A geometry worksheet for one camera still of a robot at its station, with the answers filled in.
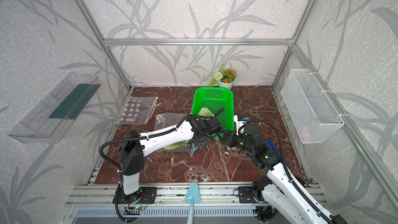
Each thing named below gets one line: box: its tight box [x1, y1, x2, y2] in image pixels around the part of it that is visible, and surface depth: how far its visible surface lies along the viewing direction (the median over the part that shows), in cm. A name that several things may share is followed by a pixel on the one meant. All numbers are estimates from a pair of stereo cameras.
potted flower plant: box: [208, 64, 237, 90], surface depth 110 cm
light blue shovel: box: [185, 182, 201, 224], surface depth 74 cm
